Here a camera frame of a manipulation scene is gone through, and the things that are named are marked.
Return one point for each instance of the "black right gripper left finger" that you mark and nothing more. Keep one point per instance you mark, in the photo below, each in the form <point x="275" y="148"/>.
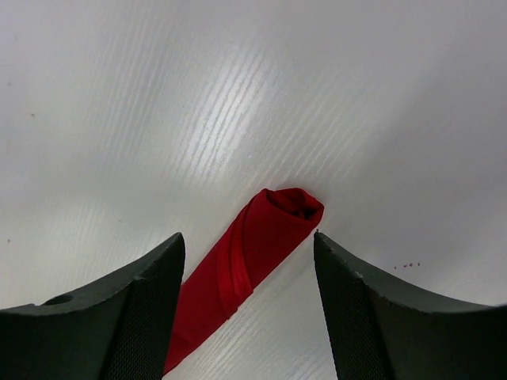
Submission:
<point x="117" y="327"/>

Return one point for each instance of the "red cloth napkin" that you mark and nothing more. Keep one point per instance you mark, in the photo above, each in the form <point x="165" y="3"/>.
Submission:
<point x="269" y="228"/>

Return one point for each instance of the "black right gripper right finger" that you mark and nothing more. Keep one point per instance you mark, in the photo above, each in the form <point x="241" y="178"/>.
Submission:
<point x="382" y="327"/>

